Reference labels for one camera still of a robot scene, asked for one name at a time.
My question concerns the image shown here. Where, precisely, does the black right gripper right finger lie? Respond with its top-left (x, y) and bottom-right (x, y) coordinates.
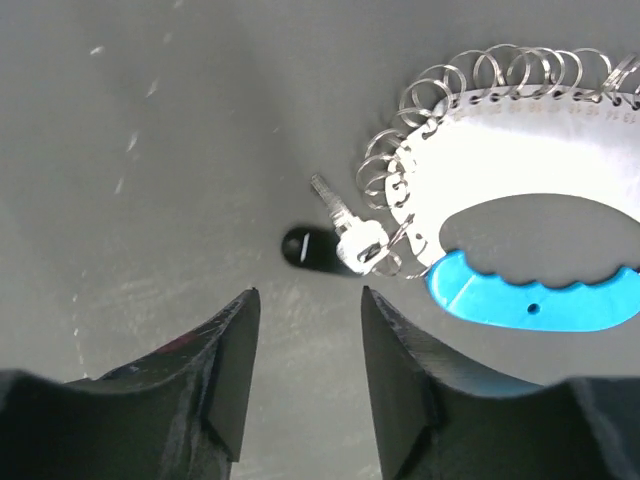
top-left (361, 288), bottom-right (639, 479)

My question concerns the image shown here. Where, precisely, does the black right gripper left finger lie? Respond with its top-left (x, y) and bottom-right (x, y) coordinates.
top-left (1, 289), bottom-right (261, 479)

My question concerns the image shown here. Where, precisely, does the silver key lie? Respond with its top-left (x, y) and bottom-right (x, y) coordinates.
top-left (310, 173), bottom-right (389, 275)

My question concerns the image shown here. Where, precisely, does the black key fob tag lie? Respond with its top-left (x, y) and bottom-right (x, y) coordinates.
top-left (280, 225), bottom-right (357, 277)

